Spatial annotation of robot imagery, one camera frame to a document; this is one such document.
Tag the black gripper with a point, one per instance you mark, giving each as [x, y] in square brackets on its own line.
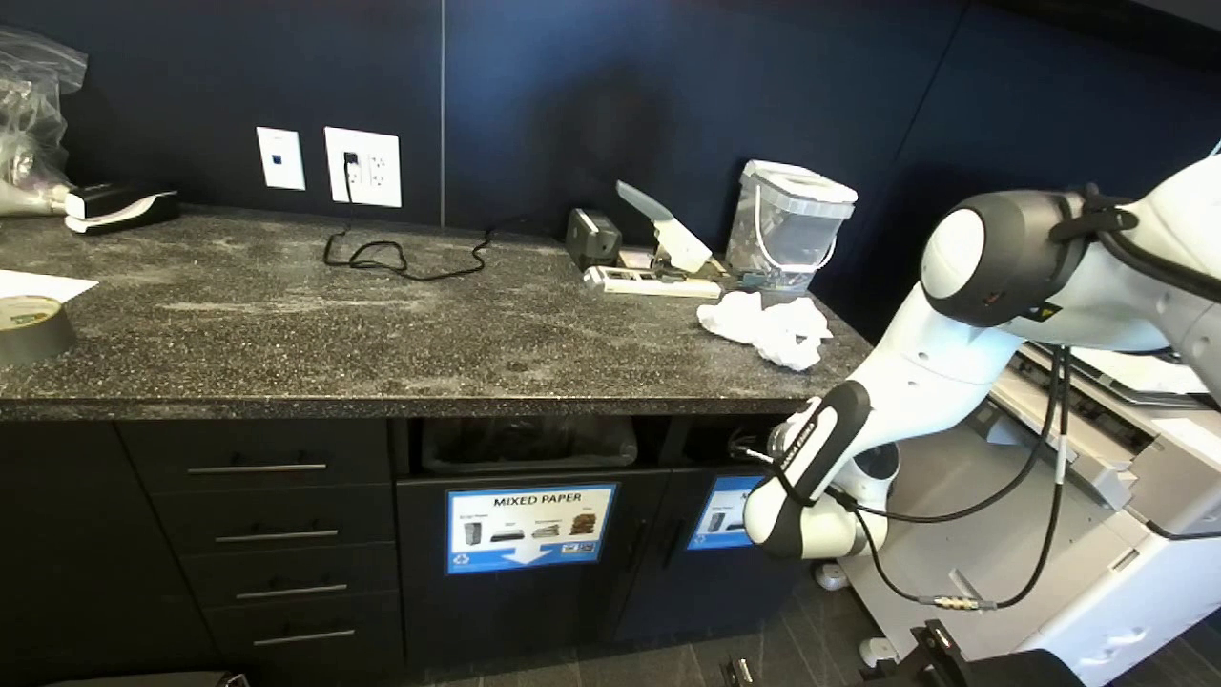
[757, 447]

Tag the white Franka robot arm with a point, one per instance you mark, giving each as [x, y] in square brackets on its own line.
[916, 367]

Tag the blue mixed paper sign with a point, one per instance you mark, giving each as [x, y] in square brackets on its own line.
[718, 517]
[527, 529]

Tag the clear plastic lidded container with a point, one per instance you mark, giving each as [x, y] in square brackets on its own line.
[788, 236]

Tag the black stand base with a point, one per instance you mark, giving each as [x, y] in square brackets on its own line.
[940, 662]

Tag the large white office printer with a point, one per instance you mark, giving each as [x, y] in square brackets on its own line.
[1120, 596]

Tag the white double outlet plate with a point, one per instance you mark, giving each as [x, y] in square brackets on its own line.
[368, 173]

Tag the flat white paper sheet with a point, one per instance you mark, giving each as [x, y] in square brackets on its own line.
[42, 284]

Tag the clear crumpled plastic bag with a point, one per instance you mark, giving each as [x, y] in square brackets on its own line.
[31, 127]

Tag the white single wall plate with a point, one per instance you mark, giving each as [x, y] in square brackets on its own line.
[279, 158]

